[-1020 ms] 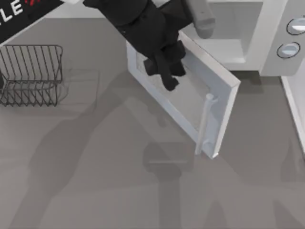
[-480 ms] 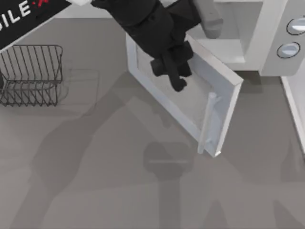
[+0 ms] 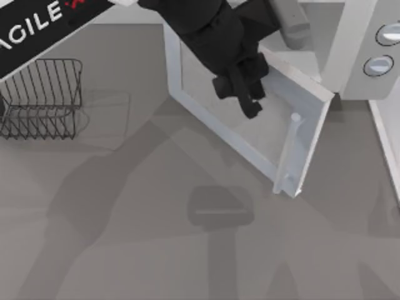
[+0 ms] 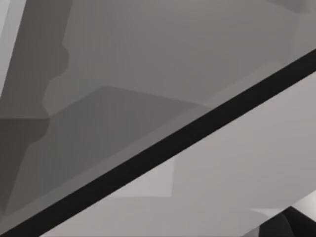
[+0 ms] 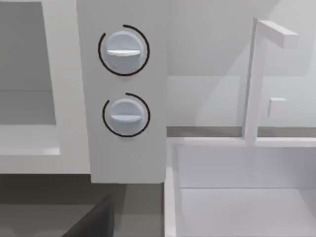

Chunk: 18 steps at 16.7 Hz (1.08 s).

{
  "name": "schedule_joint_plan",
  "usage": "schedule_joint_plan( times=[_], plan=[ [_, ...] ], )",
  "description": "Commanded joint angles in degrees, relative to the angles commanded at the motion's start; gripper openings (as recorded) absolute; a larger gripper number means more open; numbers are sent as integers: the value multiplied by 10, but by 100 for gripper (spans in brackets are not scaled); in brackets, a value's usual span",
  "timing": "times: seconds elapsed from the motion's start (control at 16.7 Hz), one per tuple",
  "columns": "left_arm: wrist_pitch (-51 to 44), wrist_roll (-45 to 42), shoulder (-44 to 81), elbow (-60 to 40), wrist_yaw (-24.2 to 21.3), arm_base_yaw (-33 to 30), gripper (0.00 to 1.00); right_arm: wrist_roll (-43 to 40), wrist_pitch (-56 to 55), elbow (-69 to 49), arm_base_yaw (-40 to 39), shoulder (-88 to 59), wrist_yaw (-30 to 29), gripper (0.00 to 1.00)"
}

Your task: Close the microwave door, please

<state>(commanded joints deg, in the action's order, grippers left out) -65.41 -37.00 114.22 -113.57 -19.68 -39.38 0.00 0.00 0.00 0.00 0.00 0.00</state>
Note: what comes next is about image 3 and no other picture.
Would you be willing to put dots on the large grey microwave knob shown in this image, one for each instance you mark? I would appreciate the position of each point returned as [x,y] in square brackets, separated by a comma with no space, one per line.
[389,34]

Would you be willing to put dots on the pale microwave door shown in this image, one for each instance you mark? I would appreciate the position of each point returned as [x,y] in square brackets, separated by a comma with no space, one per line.
[175,78]

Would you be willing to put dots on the pale grey rounded box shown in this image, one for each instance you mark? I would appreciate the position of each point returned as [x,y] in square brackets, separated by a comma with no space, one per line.
[293,25]

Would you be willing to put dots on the small grey microwave knob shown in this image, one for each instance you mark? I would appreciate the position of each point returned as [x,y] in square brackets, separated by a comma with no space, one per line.
[378,65]

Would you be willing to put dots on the pale microwave oven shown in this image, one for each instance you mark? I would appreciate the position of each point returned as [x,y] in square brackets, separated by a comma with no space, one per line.
[353,47]

